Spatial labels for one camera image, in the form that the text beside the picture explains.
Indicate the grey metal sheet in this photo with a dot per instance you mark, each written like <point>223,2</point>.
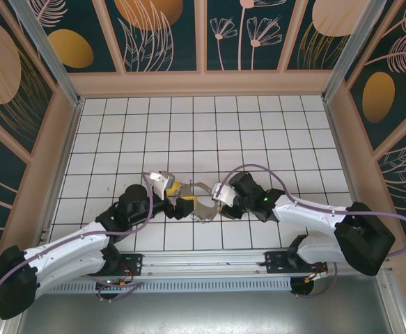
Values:
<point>202,313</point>

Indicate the aluminium frame post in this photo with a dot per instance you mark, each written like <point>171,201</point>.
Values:
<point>51,52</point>
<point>350,52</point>

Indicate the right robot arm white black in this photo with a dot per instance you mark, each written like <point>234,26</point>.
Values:
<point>310,215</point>

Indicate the small green circuit board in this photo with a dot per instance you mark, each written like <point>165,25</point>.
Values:
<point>114,282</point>

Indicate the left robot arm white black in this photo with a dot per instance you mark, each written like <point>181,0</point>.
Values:
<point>67,245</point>

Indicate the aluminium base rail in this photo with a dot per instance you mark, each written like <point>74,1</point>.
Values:
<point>202,261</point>

